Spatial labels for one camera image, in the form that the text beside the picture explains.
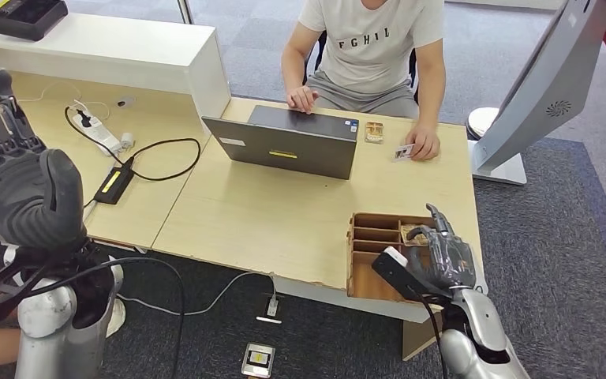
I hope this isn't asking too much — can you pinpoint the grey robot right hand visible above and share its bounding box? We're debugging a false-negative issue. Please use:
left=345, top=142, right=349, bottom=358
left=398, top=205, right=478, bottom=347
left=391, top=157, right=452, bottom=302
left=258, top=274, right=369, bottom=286
left=406, top=204, right=477, bottom=294

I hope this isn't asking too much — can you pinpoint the person's right hand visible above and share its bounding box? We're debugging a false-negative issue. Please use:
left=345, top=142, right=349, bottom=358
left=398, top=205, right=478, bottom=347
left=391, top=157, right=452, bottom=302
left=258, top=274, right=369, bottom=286
left=286, top=86, right=320, bottom=115

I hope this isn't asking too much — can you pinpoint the person's left hand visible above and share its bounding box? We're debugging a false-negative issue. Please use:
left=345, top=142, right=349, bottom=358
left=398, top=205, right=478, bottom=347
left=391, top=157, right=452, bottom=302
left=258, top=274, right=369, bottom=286
left=406, top=122, right=442, bottom=162

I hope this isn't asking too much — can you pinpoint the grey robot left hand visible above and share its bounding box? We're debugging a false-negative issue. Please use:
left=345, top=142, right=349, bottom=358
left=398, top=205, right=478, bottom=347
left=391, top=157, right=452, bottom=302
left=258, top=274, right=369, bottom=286
left=0, top=52, right=87, bottom=250

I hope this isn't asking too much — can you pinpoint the wooden room key card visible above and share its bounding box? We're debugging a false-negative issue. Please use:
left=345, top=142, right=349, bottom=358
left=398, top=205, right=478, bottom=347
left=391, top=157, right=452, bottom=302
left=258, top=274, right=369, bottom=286
left=400, top=223, right=432, bottom=248

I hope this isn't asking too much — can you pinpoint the small wooden card holder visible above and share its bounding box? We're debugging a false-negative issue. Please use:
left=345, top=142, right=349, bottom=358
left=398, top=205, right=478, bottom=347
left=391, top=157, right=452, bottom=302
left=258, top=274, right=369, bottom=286
left=365, top=122, right=385, bottom=145

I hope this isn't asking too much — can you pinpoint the dark grey laptop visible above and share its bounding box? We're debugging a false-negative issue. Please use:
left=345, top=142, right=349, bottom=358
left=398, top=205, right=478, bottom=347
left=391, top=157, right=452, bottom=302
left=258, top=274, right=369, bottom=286
left=201, top=104, right=361, bottom=182

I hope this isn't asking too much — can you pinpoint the round white base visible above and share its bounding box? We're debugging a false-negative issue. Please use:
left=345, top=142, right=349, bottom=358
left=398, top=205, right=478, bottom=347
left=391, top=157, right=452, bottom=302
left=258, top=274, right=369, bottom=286
left=466, top=107, right=500, bottom=142

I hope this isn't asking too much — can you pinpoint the black office chair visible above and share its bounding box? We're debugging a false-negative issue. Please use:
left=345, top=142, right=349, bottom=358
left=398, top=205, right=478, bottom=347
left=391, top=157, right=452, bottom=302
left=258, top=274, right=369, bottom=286
left=302, top=31, right=421, bottom=103

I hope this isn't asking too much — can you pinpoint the beige desk side panel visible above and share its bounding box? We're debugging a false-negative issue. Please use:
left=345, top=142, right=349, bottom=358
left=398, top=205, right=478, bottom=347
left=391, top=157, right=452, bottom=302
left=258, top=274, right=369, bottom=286
left=401, top=313, right=443, bottom=362

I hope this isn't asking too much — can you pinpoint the black power adapter yellow label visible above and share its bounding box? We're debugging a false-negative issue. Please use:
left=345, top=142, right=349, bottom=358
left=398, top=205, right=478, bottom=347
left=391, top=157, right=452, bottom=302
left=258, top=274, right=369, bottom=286
left=93, top=166, right=136, bottom=206

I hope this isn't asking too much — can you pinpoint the wooden compartment organizer box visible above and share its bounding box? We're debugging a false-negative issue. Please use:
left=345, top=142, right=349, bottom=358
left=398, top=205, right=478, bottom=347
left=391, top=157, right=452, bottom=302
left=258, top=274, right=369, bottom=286
left=346, top=212, right=453, bottom=305

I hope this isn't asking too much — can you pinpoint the white power strip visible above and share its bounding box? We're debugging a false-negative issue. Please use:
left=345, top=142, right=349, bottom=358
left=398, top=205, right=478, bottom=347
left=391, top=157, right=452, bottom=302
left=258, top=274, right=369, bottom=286
left=71, top=108, right=124, bottom=158

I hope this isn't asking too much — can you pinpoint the grey kiosk stand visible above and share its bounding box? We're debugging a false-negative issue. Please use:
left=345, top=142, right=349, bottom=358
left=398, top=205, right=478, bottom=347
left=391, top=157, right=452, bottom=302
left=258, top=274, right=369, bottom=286
left=467, top=0, right=606, bottom=186

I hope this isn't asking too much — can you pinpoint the metal pole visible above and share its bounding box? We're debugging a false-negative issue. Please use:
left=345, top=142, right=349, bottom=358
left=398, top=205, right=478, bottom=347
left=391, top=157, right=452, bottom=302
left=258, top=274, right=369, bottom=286
left=176, top=0, right=195, bottom=25

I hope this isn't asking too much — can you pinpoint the white shoe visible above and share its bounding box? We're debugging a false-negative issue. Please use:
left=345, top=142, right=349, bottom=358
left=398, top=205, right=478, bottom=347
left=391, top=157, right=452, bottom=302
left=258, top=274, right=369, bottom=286
left=105, top=298, right=126, bottom=339

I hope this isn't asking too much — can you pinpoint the white desk shelf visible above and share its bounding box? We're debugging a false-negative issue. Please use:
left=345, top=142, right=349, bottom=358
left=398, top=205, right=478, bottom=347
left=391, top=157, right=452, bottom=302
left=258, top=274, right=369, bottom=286
left=0, top=11, right=232, bottom=126

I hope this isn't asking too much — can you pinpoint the black desktop device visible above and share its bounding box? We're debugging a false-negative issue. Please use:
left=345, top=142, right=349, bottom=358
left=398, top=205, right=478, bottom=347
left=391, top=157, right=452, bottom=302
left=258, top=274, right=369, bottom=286
left=0, top=0, right=69, bottom=42

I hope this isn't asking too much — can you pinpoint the white plug adapter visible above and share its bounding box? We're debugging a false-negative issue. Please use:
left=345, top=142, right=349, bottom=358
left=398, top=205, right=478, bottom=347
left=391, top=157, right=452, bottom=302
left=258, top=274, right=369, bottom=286
left=254, top=294, right=283, bottom=326

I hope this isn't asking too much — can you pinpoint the silver device with screen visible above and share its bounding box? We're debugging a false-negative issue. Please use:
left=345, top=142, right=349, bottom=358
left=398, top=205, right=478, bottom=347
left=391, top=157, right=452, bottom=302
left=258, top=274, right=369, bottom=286
left=240, top=342, right=276, bottom=379

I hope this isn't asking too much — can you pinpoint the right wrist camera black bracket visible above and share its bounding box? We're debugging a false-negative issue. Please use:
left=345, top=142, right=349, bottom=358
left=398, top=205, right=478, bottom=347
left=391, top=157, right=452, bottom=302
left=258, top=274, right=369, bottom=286
left=371, top=246, right=453, bottom=305

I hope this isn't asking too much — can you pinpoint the thin white cable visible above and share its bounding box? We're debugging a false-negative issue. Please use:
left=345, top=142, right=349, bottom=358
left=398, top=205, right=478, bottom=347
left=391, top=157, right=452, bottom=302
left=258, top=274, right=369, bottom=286
left=17, top=81, right=110, bottom=124

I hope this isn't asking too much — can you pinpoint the black power cable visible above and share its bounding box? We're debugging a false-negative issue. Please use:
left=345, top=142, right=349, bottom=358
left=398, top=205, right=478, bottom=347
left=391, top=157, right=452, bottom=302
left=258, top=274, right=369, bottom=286
left=63, top=106, right=201, bottom=210

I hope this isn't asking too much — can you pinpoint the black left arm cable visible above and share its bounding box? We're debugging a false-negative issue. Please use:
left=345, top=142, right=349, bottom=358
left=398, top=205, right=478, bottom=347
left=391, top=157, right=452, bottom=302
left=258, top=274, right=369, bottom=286
left=21, top=256, right=186, bottom=379

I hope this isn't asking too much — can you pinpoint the white cable under desk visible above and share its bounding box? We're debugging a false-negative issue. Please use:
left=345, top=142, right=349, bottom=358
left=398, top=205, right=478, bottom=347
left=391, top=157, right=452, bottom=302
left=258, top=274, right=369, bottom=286
left=117, top=272, right=278, bottom=317

